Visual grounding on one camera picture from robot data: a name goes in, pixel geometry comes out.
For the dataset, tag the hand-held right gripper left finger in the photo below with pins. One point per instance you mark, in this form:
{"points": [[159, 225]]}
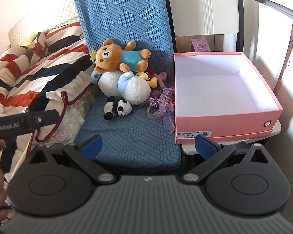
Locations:
{"points": [[92, 144]]}

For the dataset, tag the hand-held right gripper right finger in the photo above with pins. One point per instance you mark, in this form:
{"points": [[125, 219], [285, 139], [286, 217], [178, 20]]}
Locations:
{"points": [[205, 146]]}

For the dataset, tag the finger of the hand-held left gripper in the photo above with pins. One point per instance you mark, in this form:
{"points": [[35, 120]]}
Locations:
{"points": [[46, 117]]}

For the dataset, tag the pink cardboard box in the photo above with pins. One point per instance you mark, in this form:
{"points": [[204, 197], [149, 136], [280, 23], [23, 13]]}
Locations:
{"points": [[224, 124]]}

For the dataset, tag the white and blue plush doll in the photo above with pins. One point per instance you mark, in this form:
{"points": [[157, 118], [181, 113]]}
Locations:
{"points": [[112, 82]]}

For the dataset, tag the brown teddy bear plush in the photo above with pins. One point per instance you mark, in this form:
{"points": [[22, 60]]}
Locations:
{"points": [[107, 53]]}

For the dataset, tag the white stool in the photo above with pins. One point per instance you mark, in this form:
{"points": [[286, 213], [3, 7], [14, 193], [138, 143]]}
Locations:
{"points": [[190, 149]]}

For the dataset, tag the white lace cloth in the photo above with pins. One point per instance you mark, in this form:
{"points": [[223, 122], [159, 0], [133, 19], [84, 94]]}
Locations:
{"points": [[73, 117]]}

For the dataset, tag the blue textured cushion cover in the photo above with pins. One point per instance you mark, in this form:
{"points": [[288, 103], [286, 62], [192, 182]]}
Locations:
{"points": [[136, 139]]}

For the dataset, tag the striped blanket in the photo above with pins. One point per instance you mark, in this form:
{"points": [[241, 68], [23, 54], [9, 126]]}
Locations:
{"points": [[39, 73]]}

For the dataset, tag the panda plush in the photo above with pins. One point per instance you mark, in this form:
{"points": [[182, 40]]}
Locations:
{"points": [[122, 107]]}

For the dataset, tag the purple ribbon bow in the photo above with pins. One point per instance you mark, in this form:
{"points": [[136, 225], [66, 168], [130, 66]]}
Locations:
{"points": [[161, 102]]}

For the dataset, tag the yellow cloth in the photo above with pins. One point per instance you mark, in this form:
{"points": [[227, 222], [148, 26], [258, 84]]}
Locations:
{"points": [[30, 40]]}

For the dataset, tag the pink plush toy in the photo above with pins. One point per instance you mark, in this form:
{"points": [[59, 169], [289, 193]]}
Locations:
{"points": [[162, 76]]}

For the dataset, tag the small yellow toy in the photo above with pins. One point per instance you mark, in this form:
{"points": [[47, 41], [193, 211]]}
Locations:
{"points": [[151, 82]]}

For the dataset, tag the white waffle pillow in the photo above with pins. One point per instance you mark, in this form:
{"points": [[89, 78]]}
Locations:
{"points": [[39, 22]]}

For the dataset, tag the pink carton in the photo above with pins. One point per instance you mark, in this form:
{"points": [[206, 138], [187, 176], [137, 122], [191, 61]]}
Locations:
{"points": [[200, 44]]}

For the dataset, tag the curved dark metal tube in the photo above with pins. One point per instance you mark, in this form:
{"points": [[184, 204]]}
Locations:
{"points": [[271, 3]]}

